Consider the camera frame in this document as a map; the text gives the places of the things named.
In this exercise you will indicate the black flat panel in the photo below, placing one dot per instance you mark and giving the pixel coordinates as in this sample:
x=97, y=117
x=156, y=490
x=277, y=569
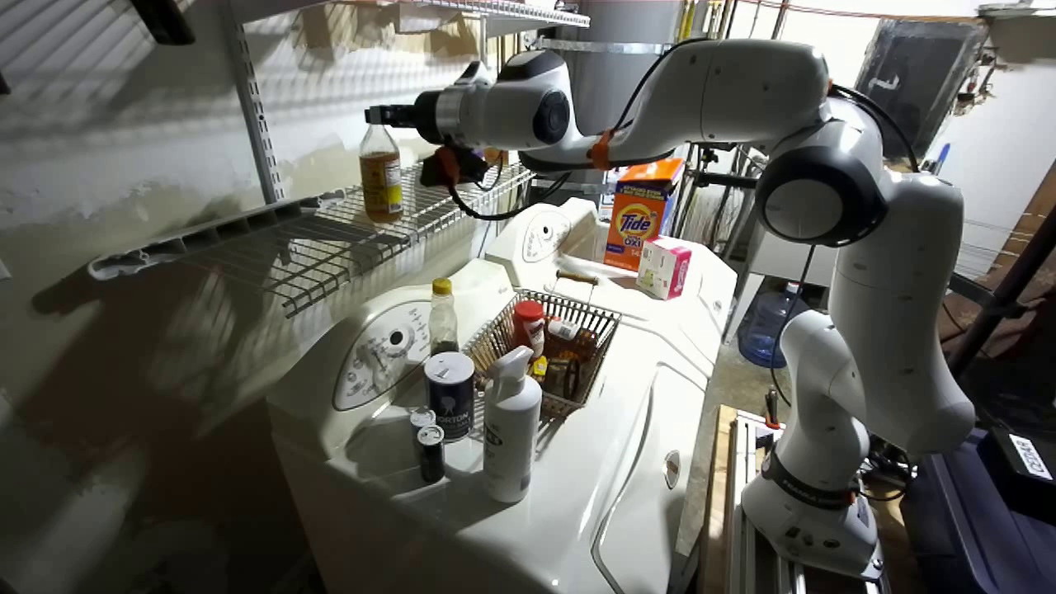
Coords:
x=919, y=71

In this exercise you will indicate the pink and white box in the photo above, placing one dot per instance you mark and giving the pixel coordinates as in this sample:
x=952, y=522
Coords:
x=665, y=270

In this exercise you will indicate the white upper shelf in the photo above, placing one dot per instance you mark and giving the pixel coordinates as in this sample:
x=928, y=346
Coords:
x=474, y=16

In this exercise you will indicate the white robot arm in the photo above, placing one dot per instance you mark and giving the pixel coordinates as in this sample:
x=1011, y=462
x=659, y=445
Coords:
x=880, y=285

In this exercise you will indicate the white dryer with dial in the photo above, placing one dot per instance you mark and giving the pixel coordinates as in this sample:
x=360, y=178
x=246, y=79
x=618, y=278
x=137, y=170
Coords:
x=703, y=285

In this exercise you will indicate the wrist camera with red mount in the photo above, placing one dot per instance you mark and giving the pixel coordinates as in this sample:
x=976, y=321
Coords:
x=461, y=167

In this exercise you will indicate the small blue white can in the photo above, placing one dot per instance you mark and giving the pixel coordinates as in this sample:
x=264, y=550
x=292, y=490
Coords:
x=449, y=392

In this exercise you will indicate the clear bottle yellow cap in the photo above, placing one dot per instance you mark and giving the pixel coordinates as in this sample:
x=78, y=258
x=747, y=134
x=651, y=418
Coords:
x=443, y=326

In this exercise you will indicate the white shelf upright rail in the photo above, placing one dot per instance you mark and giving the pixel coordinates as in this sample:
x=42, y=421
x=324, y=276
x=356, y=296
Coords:
x=255, y=111

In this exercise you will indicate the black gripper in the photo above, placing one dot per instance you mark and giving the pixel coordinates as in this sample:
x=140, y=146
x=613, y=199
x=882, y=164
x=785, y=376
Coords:
x=428, y=117

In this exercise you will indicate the wooden robot platform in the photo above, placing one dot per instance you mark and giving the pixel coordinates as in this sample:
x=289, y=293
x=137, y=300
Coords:
x=726, y=496

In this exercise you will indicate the white spray bottle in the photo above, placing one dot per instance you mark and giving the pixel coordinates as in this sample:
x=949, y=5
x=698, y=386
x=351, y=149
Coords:
x=512, y=435

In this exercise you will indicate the orange Tide detergent box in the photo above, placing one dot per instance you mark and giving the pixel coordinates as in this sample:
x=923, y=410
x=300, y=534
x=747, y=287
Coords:
x=640, y=215

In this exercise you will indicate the white washing machine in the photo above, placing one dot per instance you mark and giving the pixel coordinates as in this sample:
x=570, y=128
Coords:
x=594, y=482

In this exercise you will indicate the red capped jar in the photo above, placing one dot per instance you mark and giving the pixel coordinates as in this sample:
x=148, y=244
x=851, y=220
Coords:
x=529, y=326

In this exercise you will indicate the dark blue seat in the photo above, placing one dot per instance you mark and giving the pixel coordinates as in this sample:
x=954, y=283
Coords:
x=977, y=530

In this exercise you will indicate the blue water jug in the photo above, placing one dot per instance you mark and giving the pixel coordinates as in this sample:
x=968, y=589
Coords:
x=770, y=326

